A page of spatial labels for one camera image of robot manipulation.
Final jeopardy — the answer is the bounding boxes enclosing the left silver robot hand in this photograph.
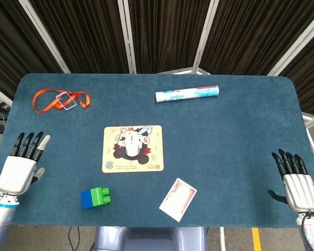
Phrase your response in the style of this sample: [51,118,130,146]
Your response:
[0,131,51,196]

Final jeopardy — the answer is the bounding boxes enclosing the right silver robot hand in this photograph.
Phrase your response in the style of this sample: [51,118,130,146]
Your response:
[267,149,314,213]

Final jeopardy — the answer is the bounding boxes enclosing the blue toy building block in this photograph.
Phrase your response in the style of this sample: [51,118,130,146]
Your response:
[81,189,94,210]

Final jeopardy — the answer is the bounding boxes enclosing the white computer mouse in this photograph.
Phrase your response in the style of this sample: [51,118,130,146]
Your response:
[123,130,140,157]

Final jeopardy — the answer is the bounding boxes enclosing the green toy building block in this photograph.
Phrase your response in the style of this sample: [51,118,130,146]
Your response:
[90,187,112,208]

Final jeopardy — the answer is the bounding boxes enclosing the orange lanyard strap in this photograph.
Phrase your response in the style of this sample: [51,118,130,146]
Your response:
[32,89,91,113]

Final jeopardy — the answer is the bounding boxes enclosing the blue felt table cover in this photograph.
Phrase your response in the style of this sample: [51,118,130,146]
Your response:
[0,72,307,229]

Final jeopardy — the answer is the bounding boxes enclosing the grey robot torso base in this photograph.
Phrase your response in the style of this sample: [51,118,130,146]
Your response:
[94,226,209,251]

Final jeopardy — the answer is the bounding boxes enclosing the cartoon character mouse pad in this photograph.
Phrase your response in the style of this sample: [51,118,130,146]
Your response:
[102,125,164,174]

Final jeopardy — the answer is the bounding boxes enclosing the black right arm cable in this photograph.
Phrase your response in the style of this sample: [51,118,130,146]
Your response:
[300,212,314,251]

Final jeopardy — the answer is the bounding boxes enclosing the dark curtain partition panel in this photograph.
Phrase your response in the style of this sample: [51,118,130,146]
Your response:
[193,0,314,76]
[0,0,70,101]
[117,0,215,74]
[18,0,136,74]
[268,15,314,117]

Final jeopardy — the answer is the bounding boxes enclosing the clear plastic badge holder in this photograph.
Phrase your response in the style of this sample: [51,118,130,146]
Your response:
[55,92,77,110]

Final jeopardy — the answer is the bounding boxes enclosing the white and blue rolled tube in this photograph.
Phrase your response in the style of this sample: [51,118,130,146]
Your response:
[155,85,220,104]

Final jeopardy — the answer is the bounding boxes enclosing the black floor cable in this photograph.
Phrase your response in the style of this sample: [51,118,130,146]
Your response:
[67,226,81,251]

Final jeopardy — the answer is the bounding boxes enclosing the red and white postcard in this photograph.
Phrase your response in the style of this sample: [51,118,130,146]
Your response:
[159,177,198,223]

